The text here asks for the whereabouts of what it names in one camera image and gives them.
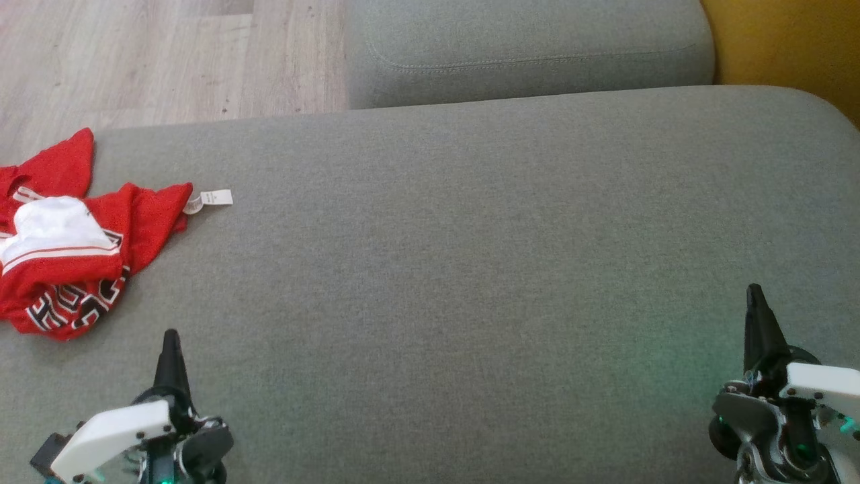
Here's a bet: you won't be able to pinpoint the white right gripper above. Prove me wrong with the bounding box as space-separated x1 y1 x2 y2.
708 284 860 484

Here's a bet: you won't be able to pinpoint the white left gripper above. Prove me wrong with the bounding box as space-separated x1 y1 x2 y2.
50 329 234 484

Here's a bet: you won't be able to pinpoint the red basketball jersey white sleeves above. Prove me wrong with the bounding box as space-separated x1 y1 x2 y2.
0 127 234 342

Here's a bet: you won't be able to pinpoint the large yellow sofa back cushion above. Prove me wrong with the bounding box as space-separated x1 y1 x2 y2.
699 0 860 130

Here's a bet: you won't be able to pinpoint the large grey sofa seat cushion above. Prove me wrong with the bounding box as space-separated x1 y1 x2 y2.
0 85 860 484

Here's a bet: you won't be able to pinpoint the small grey sofa seat cushion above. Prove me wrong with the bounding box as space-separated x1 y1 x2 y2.
343 0 716 110

